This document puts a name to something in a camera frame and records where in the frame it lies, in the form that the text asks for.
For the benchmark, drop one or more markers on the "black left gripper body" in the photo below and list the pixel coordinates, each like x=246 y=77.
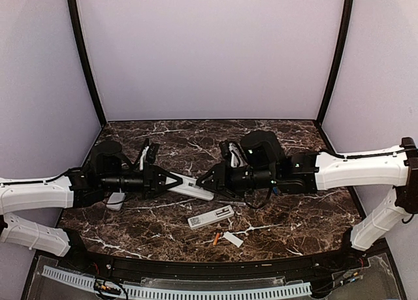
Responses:
x=145 y=185

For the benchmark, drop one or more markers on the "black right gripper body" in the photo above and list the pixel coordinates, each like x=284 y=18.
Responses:
x=255 y=179

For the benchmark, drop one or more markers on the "clear handled screwdriver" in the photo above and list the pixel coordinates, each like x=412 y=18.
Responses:
x=237 y=203

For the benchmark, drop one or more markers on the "white remote with buttons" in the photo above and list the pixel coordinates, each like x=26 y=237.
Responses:
x=190 y=188

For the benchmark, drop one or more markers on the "slim white remote with QR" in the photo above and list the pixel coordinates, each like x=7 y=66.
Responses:
x=211 y=217

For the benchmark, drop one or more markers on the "white battery cover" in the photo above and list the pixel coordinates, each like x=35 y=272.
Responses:
x=233 y=239

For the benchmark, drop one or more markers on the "orange battery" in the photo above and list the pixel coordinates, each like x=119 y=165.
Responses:
x=216 y=239

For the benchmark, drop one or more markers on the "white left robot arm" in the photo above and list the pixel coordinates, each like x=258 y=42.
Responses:
x=74 y=189

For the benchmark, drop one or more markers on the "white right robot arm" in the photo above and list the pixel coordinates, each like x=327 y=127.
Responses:
x=259 y=162

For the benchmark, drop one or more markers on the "white remote back side up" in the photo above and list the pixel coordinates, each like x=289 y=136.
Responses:
x=115 y=201

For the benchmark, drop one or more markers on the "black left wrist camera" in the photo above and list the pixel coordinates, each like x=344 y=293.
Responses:
x=147 y=154

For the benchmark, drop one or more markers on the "white slotted cable duct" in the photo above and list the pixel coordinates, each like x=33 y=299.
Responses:
x=155 y=288

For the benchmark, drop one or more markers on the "black left frame post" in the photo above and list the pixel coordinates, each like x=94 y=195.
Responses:
x=84 y=61

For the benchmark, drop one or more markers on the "black frame post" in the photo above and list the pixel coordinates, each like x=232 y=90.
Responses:
x=84 y=61
x=336 y=61

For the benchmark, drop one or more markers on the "black right frame post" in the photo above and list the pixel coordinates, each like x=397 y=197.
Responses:
x=336 y=61

